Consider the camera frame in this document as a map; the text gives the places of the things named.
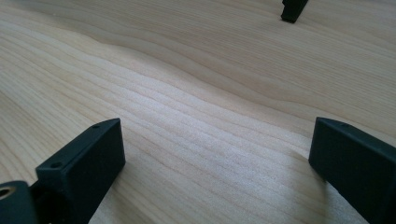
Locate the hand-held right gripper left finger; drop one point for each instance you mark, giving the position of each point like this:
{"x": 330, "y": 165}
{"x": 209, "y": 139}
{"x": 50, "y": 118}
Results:
{"x": 84, "y": 165}

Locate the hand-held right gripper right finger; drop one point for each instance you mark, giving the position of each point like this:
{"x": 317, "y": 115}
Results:
{"x": 358, "y": 168}

